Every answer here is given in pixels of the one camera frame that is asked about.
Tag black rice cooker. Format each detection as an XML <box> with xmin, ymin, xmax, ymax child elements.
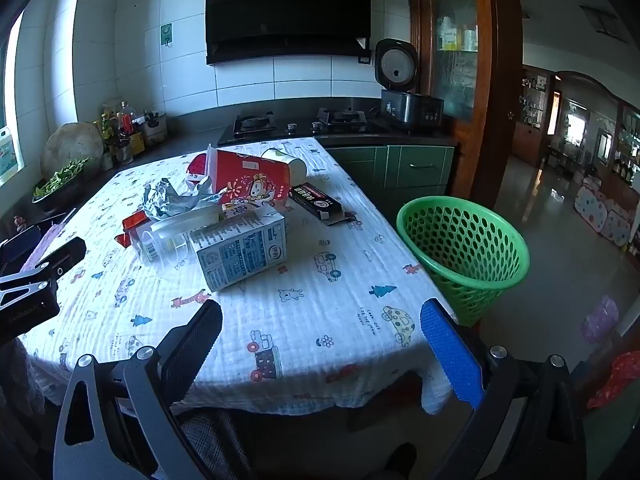
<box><xmin>374</xmin><ymin>37</ymin><xmax>446</xmax><ymax>131</ymax></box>

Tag small red carton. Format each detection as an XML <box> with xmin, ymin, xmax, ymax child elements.
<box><xmin>115</xmin><ymin>211</ymin><xmax>151</xmax><ymax>250</ymax></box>

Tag black flat board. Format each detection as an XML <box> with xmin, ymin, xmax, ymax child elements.
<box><xmin>0</xmin><ymin>225</ymin><xmax>43</xmax><ymax>261</ymax></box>

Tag black cardboard box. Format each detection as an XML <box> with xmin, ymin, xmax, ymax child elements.
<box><xmin>290</xmin><ymin>182</ymin><xmax>358</xmax><ymax>226</ymax></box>

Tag silver foil wrapper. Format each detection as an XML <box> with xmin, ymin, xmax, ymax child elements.
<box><xmin>141</xmin><ymin>177</ymin><xmax>221</xmax><ymax>221</ymax></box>

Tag red plastic bag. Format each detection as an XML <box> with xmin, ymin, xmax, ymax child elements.
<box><xmin>587</xmin><ymin>350</ymin><xmax>640</xmax><ymax>411</ymax></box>

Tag green perforated plastic basket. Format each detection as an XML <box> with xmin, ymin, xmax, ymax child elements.
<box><xmin>396</xmin><ymin>195</ymin><xmax>531</xmax><ymax>328</ymax></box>

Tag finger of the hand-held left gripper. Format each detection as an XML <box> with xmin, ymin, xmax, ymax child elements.
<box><xmin>0</xmin><ymin>236</ymin><xmax>87</xmax><ymax>308</ymax></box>

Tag white and blue milk carton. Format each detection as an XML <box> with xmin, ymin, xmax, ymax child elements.
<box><xmin>190</xmin><ymin>205</ymin><xmax>289</xmax><ymax>293</ymax></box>

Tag large red cartoon print carton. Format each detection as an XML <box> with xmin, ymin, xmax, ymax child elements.
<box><xmin>207</xmin><ymin>145</ymin><xmax>293</xmax><ymax>208</ymax></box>

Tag wooden display cabinet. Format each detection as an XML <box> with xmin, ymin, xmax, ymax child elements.
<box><xmin>610</xmin><ymin>105</ymin><xmax>640</xmax><ymax>186</ymax></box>
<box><xmin>515</xmin><ymin>67</ymin><xmax>563</xmax><ymax>161</ymax></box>

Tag metal pot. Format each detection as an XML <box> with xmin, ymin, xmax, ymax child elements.
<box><xmin>142</xmin><ymin>110</ymin><xmax>168</xmax><ymax>146</ymax></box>

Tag person's plaid trousers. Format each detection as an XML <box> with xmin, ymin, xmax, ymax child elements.
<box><xmin>180</xmin><ymin>407</ymin><xmax>256</xmax><ymax>480</ymax></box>

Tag wooden cabinet with glass door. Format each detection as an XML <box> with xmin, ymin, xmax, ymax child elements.
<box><xmin>407</xmin><ymin>0</ymin><xmax>526</xmax><ymax>201</ymax></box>

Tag white paper cup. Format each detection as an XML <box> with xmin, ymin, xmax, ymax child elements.
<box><xmin>261</xmin><ymin>148</ymin><xmax>307</xmax><ymax>186</ymax></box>

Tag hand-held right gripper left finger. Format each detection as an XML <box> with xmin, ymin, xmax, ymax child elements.
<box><xmin>52</xmin><ymin>300</ymin><xmax>223</xmax><ymax>480</ymax></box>

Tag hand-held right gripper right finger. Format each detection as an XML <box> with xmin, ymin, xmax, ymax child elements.
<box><xmin>420</xmin><ymin>298</ymin><xmax>588</xmax><ymax>480</ymax></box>

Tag window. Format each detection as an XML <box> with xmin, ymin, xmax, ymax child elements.
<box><xmin>0</xmin><ymin>7</ymin><xmax>26</xmax><ymax>186</ymax></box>

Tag clear plastic container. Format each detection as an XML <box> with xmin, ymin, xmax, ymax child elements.
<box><xmin>135</xmin><ymin>207</ymin><xmax>223</xmax><ymax>271</ymax></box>

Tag green kitchen cabinet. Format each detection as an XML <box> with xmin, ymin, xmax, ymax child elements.
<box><xmin>322</xmin><ymin>145</ymin><xmax>456</xmax><ymax>211</ymax></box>

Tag red and white packet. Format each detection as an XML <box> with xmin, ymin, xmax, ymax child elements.
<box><xmin>185</xmin><ymin>154</ymin><xmax>216</xmax><ymax>193</ymax></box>

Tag round wooden chopping board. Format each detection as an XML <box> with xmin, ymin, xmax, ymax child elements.
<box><xmin>41</xmin><ymin>122</ymin><xmax>105</xmax><ymax>181</ymax></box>

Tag polka dot fabric playpen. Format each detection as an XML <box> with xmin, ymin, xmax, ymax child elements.
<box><xmin>574</xmin><ymin>182</ymin><xmax>633</xmax><ymax>248</ymax></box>

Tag person's dark shoe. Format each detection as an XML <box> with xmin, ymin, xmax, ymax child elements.
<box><xmin>382</xmin><ymin>442</ymin><xmax>418</xmax><ymax>480</ymax></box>

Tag row of small shelf bottles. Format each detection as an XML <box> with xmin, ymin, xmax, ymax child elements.
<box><xmin>437</xmin><ymin>14</ymin><xmax>477</xmax><ymax>52</ymax></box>

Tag black range hood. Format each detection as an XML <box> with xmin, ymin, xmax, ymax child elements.
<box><xmin>195</xmin><ymin>0</ymin><xmax>393</xmax><ymax>66</ymax></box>

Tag cartoon print white tablecloth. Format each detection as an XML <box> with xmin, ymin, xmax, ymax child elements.
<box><xmin>17</xmin><ymin>137</ymin><xmax>458</xmax><ymax>416</ymax></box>

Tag cluster of condiment bottles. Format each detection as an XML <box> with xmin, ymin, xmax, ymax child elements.
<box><xmin>95</xmin><ymin>100</ymin><xmax>151</xmax><ymax>166</ymax></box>

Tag black gas stove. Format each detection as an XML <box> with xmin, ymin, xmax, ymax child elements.
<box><xmin>217</xmin><ymin>107</ymin><xmax>391</xmax><ymax>146</ymax></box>

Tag ceiling vent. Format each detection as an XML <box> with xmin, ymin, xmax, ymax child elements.
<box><xmin>580</xmin><ymin>5</ymin><xmax>626</xmax><ymax>43</ymax></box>

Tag dark bowl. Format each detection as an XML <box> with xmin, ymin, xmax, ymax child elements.
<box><xmin>32</xmin><ymin>180</ymin><xmax>86</xmax><ymax>213</ymax></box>

